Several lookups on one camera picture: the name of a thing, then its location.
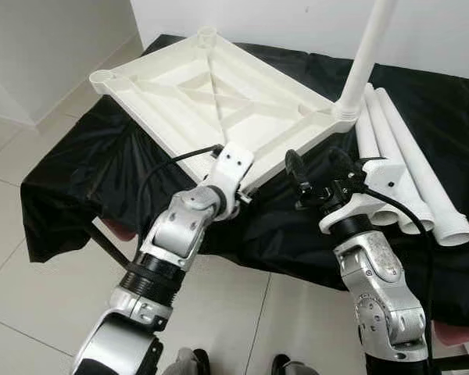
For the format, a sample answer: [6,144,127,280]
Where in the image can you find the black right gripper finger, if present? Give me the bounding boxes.
[328,148,354,184]
[286,150,310,193]

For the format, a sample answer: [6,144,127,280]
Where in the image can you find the white plastic table leg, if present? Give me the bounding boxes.
[363,82,437,235]
[332,0,397,122]
[356,84,399,227]
[375,87,469,248]

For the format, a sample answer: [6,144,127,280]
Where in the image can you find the white plastic children table top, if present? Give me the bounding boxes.
[90,27,359,193]

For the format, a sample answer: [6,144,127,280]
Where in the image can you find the grey right robot foot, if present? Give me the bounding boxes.
[270,354,321,375]

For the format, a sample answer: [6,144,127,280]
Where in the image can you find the grey robot foot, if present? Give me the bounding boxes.
[270,354,321,375]
[163,348,212,375]

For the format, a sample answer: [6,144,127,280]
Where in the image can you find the black cloth table cover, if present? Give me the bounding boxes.
[20,33,469,329]

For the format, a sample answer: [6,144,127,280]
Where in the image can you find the grey left robot foot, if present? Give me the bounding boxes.
[163,348,212,375]

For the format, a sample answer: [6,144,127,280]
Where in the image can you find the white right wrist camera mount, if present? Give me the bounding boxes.
[319,156,412,235]

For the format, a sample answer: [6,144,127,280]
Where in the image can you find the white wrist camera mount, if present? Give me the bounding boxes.
[319,156,412,235]
[207,142,256,220]

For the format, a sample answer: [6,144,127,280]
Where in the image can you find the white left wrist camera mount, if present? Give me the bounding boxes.
[207,142,256,220]

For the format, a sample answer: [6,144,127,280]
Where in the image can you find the black table frame bar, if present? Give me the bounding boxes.
[90,223,134,273]

